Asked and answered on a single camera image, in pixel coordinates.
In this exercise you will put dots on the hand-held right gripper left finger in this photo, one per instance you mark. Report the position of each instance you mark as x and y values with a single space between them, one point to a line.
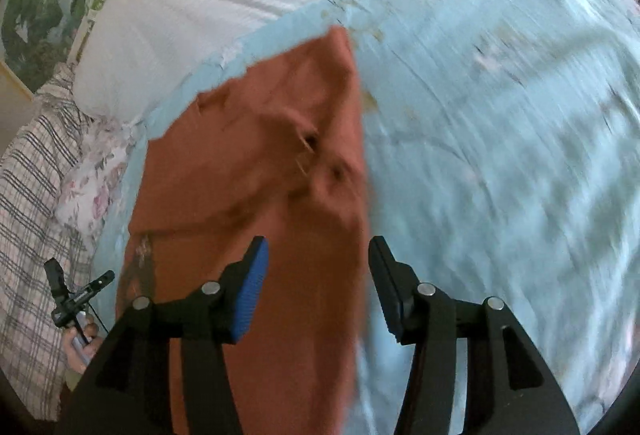
251 297

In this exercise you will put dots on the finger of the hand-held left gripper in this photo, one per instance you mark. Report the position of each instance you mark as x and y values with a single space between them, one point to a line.
95 287
54 277

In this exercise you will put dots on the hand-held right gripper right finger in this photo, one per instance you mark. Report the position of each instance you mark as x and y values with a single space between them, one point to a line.
392 300

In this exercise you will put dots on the rust orange pants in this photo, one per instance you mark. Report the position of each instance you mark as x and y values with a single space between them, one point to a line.
260 165

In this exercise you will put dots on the person's left hand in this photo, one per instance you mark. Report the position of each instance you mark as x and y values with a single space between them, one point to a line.
80 355

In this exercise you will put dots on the plaid blanket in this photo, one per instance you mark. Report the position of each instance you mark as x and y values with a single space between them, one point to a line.
30 225

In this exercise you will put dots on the floral pillow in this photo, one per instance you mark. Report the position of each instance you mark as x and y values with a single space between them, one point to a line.
92 187

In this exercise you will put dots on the light blue floral blanket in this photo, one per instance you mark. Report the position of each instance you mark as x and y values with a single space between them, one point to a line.
490 140

